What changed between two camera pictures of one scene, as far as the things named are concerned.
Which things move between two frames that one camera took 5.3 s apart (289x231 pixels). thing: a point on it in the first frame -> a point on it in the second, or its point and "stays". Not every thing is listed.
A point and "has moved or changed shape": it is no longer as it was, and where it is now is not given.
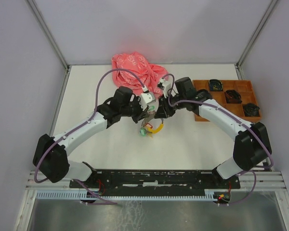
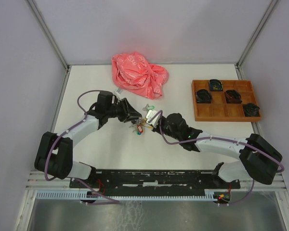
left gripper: (142, 113) -> (127, 109)
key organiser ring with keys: (147, 128) has moved or changed shape
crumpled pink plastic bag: (149, 74) stays
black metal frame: (158, 182) stays
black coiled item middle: (233, 96) stays
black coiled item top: (216, 84) stays
